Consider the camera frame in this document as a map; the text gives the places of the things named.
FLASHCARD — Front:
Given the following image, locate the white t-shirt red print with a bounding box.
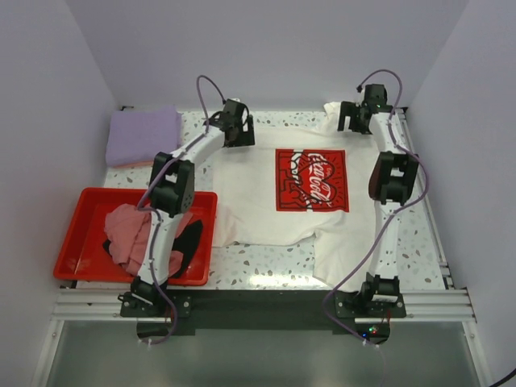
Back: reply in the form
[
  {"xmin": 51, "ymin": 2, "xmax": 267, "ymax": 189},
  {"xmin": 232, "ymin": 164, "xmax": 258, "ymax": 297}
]
[{"xmin": 213, "ymin": 102, "xmax": 379, "ymax": 292}]

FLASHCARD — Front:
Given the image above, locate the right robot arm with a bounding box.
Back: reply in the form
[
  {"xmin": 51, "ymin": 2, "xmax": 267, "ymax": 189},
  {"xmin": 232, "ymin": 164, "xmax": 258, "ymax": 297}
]
[{"xmin": 338, "ymin": 83, "xmax": 419, "ymax": 317}]

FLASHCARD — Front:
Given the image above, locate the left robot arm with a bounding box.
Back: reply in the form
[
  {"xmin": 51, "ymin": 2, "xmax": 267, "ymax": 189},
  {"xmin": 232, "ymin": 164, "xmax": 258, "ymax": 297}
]
[{"xmin": 119, "ymin": 99, "xmax": 255, "ymax": 317}]

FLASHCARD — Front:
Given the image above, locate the folded purple t-shirt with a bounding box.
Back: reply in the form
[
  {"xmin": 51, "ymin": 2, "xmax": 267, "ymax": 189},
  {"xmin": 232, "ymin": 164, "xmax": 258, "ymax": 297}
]
[{"xmin": 106, "ymin": 106, "xmax": 182, "ymax": 168}]

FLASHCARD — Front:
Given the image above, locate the black garment in bin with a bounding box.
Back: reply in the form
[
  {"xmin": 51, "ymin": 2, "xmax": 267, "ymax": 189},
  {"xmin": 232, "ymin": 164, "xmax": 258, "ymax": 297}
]
[{"xmin": 102, "ymin": 220, "xmax": 203, "ymax": 278}]

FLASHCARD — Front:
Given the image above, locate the pink t-shirt in bin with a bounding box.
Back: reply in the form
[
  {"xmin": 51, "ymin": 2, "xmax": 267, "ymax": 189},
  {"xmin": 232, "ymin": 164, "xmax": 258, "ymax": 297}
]
[{"xmin": 103, "ymin": 204, "xmax": 198, "ymax": 277}]

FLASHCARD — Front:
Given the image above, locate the red plastic bin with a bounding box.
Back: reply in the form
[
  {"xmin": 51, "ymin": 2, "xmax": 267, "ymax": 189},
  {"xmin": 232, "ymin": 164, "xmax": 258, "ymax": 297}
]
[{"xmin": 53, "ymin": 187, "xmax": 218, "ymax": 286}]

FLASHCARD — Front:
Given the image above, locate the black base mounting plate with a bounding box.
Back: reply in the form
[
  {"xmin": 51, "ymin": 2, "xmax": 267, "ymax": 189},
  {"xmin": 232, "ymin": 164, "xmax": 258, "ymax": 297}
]
[{"xmin": 118, "ymin": 289, "xmax": 407, "ymax": 343}]

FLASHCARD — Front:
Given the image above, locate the aluminium frame rail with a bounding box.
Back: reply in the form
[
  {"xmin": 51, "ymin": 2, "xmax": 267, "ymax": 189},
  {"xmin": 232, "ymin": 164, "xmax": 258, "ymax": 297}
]
[{"xmin": 52, "ymin": 289, "xmax": 476, "ymax": 323}]

